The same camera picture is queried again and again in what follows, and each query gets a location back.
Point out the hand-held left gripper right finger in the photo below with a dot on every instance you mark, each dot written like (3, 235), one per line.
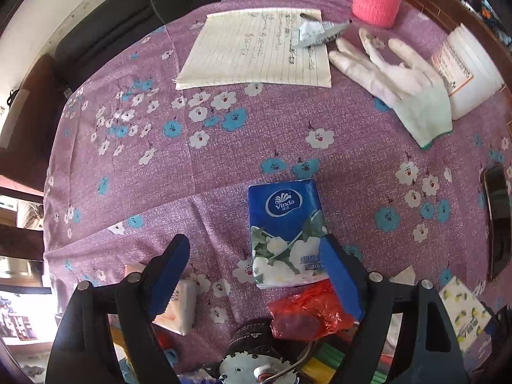
(340, 276)

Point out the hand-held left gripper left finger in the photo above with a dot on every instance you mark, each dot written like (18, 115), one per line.
(170, 276)

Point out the blue floral tissue pack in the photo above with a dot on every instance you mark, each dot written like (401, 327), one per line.
(280, 216)

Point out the black electric motor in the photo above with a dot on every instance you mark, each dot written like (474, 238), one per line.
(248, 340)

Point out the peach tissue pack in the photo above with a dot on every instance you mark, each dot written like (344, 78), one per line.
(180, 308)

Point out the red plastic bag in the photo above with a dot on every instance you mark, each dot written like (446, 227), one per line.
(304, 312)

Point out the green sheets stack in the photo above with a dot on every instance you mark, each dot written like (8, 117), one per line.
(330, 354)

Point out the lemon print tissue pack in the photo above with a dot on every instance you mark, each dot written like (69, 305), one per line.
(464, 308)

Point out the purple floral tablecloth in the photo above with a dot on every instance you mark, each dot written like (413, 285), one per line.
(320, 148)

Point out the wooden shelf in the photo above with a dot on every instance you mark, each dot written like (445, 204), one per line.
(20, 240)

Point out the black smartphone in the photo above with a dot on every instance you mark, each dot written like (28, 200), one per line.
(498, 216)

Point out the white work glove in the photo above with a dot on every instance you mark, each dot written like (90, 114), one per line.
(416, 96)

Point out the brown armchair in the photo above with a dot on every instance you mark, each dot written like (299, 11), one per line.
(32, 128)

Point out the white plastic jar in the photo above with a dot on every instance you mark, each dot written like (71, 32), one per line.
(472, 84)

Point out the lined paper notepad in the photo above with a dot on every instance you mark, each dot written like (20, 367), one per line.
(240, 48)

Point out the crumpled grey packet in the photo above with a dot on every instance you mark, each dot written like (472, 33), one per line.
(306, 34)

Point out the wooden cabinet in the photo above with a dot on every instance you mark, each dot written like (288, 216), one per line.
(440, 12)

